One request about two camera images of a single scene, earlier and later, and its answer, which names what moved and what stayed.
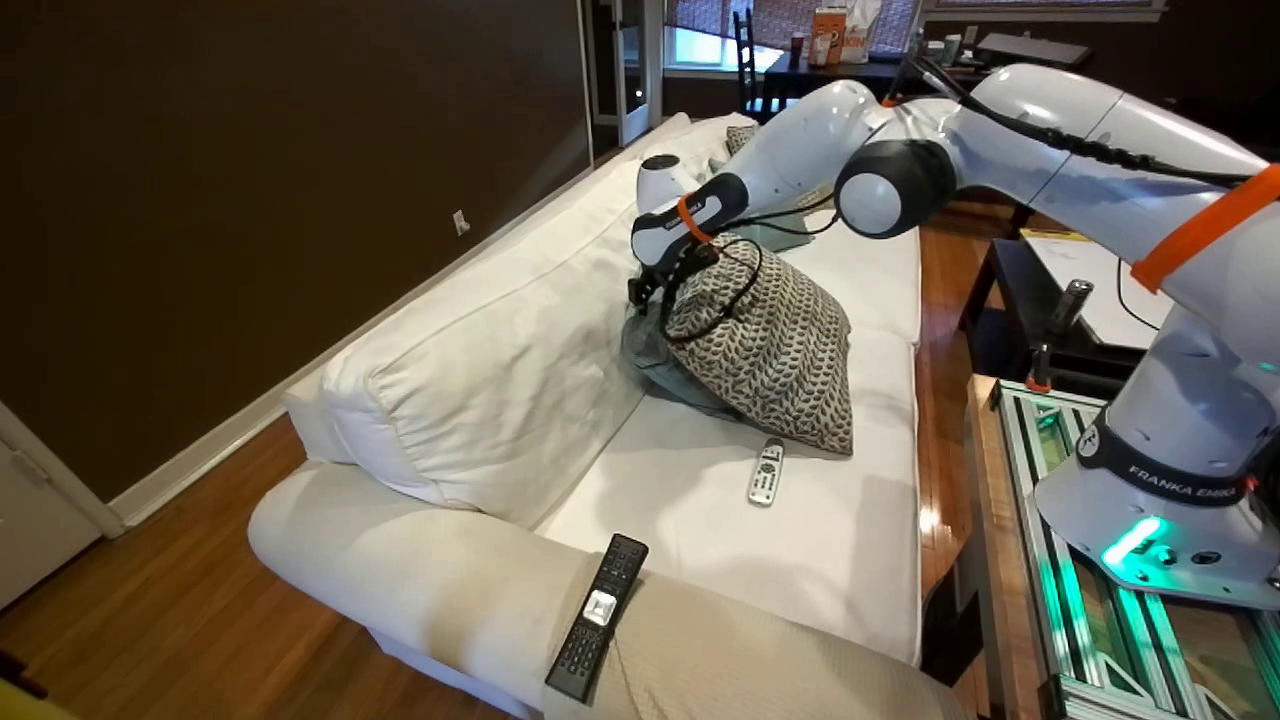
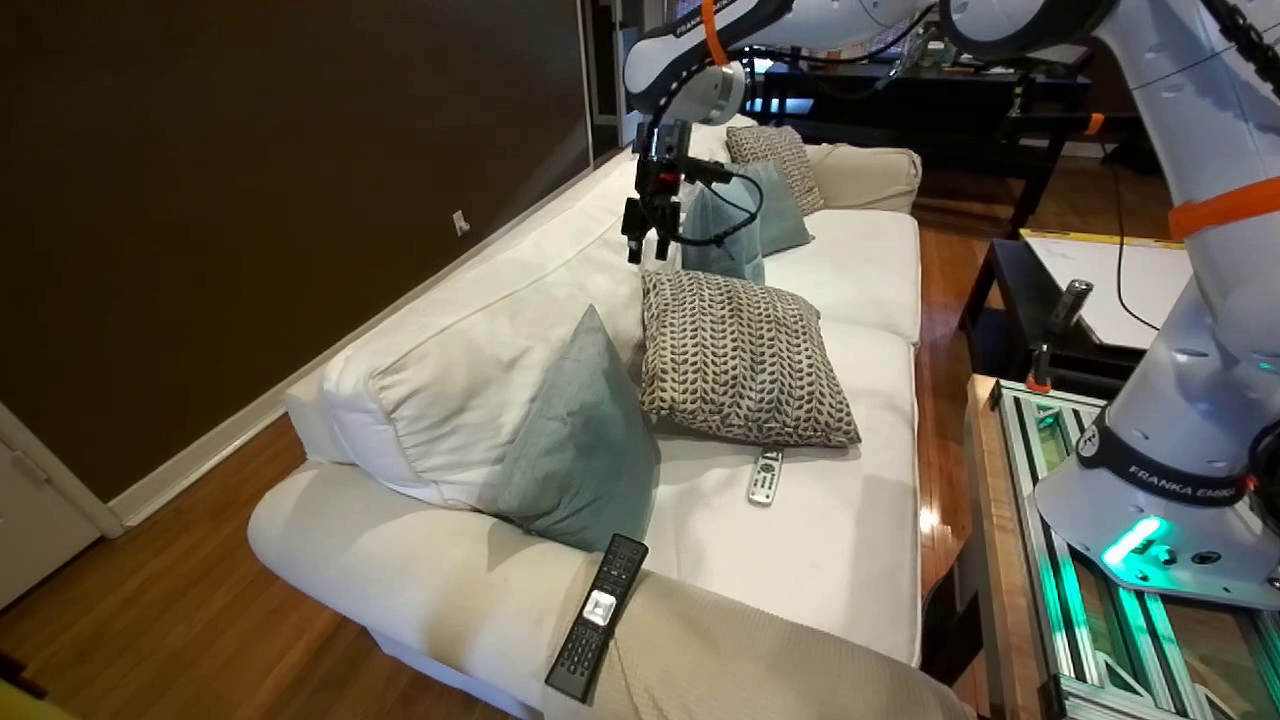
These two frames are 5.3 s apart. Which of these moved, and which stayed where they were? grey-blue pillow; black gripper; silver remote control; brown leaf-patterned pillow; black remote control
Moved: grey-blue pillow; black gripper; brown leaf-patterned pillow
Stayed: black remote control; silver remote control
